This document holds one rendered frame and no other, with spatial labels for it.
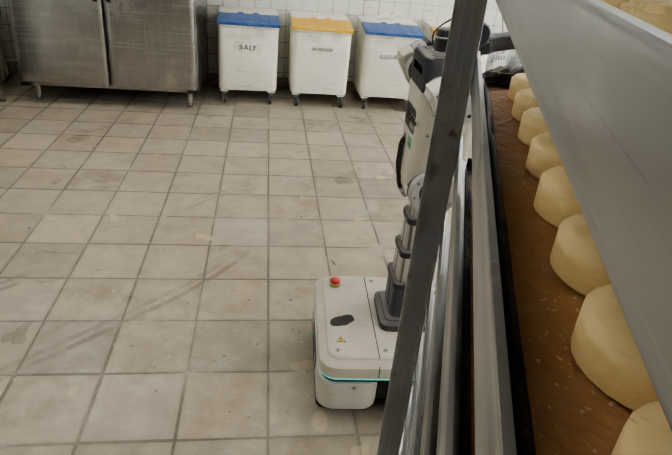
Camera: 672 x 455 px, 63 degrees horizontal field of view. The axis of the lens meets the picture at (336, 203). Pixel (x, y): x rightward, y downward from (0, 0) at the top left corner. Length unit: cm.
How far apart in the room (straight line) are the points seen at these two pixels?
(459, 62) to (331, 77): 458
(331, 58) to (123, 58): 174
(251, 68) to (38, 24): 169
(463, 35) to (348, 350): 148
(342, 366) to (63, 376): 102
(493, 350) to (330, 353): 174
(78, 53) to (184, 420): 356
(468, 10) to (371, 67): 461
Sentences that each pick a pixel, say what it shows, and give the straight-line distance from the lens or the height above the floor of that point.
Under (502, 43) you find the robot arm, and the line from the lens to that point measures 198.
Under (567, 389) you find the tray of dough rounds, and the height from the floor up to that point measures 140.
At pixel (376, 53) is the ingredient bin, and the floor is 53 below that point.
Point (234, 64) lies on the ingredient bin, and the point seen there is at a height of 36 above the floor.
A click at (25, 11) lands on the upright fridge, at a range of 507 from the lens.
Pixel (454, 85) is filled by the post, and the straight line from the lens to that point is 56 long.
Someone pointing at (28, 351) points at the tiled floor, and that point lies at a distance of 244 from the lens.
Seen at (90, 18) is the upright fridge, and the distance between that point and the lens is 492.
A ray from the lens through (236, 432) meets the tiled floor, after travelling 201.
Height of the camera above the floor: 153
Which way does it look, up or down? 27 degrees down
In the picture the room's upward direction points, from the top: 5 degrees clockwise
